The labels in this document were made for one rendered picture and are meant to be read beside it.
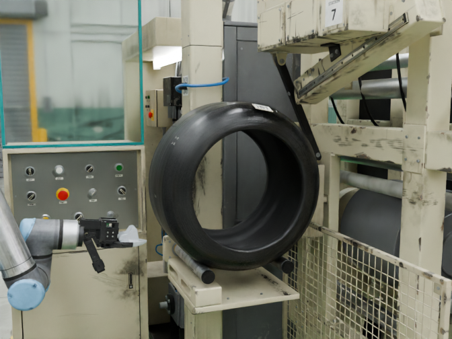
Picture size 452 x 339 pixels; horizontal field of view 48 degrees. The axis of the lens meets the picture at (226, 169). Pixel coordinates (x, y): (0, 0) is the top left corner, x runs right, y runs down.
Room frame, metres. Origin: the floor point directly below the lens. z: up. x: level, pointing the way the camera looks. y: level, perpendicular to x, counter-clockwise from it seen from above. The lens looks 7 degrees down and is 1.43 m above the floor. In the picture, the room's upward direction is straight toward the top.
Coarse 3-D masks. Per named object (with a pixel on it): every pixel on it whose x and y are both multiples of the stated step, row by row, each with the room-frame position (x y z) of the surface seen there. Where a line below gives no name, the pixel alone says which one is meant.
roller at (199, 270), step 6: (180, 252) 1.75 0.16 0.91; (186, 258) 1.68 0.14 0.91; (192, 258) 1.65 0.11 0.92; (186, 264) 1.69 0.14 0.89; (192, 264) 1.61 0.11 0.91; (198, 264) 1.58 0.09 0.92; (192, 270) 1.61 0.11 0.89; (198, 270) 1.55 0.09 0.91; (204, 270) 1.52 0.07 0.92; (210, 270) 1.52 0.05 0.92; (198, 276) 1.54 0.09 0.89; (204, 276) 1.51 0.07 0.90; (210, 276) 1.52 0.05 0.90; (204, 282) 1.52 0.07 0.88; (210, 282) 1.52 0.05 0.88
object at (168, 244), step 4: (164, 236) 1.84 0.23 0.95; (168, 236) 1.83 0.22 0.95; (164, 240) 1.82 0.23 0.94; (168, 240) 1.83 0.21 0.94; (172, 240) 1.83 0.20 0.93; (164, 244) 1.82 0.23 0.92; (168, 244) 1.83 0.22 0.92; (172, 244) 1.83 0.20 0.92; (164, 248) 1.82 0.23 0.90; (168, 248) 1.83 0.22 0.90; (172, 248) 1.83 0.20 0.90; (164, 252) 1.82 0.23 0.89; (168, 252) 1.83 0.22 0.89; (172, 252) 1.83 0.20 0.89; (164, 256) 1.82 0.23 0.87; (168, 256) 1.83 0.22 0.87; (172, 256) 1.83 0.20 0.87; (176, 256) 1.84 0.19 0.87
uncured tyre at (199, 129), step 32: (192, 128) 1.53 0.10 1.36; (224, 128) 1.53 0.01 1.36; (256, 128) 1.57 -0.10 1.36; (288, 128) 1.61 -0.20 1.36; (160, 160) 1.57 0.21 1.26; (192, 160) 1.50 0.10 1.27; (288, 160) 1.86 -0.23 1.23; (160, 192) 1.52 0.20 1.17; (288, 192) 1.86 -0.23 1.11; (160, 224) 1.66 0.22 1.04; (192, 224) 1.50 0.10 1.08; (256, 224) 1.86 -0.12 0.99; (288, 224) 1.77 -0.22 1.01; (192, 256) 1.55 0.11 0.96; (224, 256) 1.53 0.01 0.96; (256, 256) 1.57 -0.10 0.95
